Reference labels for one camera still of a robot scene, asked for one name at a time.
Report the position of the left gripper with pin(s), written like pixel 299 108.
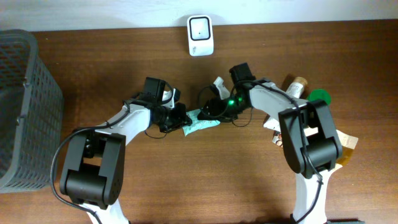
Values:
pixel 179 117

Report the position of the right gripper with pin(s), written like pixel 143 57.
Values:
pixel 217 111

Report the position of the teal snack packet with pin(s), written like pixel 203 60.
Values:
pixel 198 124

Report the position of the white cream tube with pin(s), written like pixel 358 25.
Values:
pixel 295 89

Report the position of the green lid jar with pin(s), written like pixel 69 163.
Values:
pixel 319 94

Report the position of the brown grain bag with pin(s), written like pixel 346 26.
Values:
pixel 348 142

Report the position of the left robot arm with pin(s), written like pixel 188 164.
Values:
pixel 93 169

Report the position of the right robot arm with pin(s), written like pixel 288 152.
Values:
pixel 310 141

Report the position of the white barcode scanner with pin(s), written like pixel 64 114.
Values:
pixel 200 35

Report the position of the grey plastic basket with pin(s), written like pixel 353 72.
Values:
pixel 31 114

